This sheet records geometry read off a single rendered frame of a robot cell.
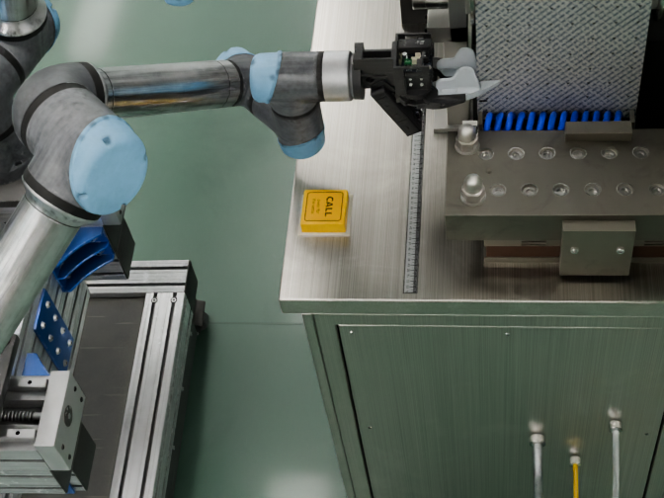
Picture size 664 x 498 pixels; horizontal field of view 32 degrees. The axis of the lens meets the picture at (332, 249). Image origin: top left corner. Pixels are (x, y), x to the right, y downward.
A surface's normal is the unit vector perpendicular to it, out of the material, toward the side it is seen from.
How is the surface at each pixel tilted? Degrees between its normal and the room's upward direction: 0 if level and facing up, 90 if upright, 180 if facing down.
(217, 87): 72
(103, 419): 0
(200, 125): 0
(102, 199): 86
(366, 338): 90
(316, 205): 0
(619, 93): 90
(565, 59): 90
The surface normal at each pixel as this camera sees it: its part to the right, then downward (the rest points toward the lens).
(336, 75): -0.14, 0.14
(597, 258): -0.08, 0.81
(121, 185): 0.72, 0.46
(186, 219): -0.11, -0.58
